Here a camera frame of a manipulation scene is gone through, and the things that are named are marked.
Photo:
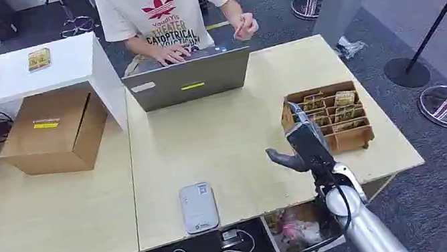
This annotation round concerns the person's left hand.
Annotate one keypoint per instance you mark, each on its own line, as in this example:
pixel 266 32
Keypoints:
pixel 246 27

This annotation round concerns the person's right hand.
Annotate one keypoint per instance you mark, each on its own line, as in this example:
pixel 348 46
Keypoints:
pixel 172 54

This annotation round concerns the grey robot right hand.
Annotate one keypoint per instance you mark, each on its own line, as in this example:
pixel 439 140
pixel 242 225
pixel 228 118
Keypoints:
pixel 310 147

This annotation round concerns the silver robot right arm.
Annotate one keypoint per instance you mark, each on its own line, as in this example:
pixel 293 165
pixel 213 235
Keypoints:
pixel 370 231

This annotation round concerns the gold printed card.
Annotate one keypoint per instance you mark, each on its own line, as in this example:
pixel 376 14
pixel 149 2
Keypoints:
pixel 313 102
pixel 344 98
pixel 344 113
pixel 322 119
pixel 349 125

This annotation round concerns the grey laptop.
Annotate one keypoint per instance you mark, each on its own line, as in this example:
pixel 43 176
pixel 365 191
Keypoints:
pixel 189 81

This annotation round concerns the wooden card box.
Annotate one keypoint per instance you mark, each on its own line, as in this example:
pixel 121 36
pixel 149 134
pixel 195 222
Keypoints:
pixel 348 136

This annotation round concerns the person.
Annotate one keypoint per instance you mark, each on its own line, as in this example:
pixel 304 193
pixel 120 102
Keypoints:
pixel 161 4

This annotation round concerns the open floor box with items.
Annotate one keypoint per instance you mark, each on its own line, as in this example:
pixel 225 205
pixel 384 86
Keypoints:
pixel 298 232

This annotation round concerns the white desk riser shelf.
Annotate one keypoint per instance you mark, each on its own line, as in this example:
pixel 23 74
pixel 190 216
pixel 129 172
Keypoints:
pixel 74 63

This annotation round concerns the crumpled clear plastic wrapper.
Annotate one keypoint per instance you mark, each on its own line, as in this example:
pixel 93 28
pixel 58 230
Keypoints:
pixel 349 47

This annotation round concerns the white card reader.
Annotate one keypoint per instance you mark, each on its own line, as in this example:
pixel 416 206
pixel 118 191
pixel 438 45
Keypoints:
pixel 199 208

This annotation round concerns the gold card in sleeve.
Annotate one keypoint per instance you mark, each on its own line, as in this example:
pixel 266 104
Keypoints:
pixel 39 59

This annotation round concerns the brown cardboard box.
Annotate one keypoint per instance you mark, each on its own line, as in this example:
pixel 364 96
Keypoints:
pixel 54 134

